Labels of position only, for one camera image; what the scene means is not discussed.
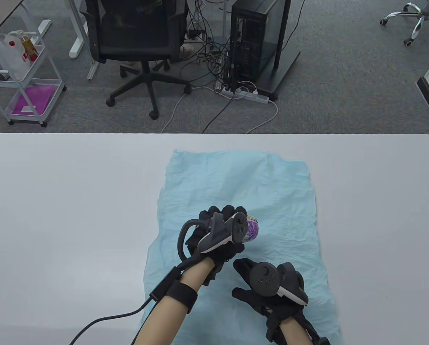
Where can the person's left hand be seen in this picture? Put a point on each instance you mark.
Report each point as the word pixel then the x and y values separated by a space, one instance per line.
pixel 228 253

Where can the person's right hand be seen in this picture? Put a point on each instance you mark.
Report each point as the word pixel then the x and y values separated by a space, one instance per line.
pixel 243 293

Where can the colourful patterned bottle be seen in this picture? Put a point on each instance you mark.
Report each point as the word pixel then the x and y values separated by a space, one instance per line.
pixel 253 230

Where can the light blue gift wrapping paper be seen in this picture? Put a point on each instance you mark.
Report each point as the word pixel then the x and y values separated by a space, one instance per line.
pixel 236 187

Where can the person's right forearm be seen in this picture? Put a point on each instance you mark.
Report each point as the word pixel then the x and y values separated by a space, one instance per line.
pixel 297 332

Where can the black and white hand controller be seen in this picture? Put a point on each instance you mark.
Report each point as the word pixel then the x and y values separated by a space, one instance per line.
pixel 221 233
pixel 264 278

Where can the white power strip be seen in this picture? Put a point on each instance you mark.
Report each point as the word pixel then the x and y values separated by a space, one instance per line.
pixel 252 96

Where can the black computer tower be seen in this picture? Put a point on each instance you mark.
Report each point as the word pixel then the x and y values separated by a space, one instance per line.
pixel 252 39

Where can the white desk foot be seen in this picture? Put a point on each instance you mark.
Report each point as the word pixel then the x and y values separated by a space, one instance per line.
pixel 93 68
pixel 41 27

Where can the white rolling cart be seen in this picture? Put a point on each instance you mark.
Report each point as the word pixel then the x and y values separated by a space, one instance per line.
pixel 47 107

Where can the black office chair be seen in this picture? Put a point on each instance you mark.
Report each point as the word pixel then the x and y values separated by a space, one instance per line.
pixel 135 32

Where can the magenta sheet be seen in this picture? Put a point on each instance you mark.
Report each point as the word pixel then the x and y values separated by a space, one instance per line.
pixel 32 99

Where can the white desk leg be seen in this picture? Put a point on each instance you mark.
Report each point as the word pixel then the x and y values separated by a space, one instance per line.
pixel 78 28

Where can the amber bottle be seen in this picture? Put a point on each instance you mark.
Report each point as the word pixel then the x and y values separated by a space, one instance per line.
pixel 29 48

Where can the white plastic bag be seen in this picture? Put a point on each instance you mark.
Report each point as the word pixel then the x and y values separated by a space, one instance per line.
pixel 9 57

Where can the chrome chair base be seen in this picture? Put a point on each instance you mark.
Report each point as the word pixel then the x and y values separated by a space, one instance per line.
pixel 421 16

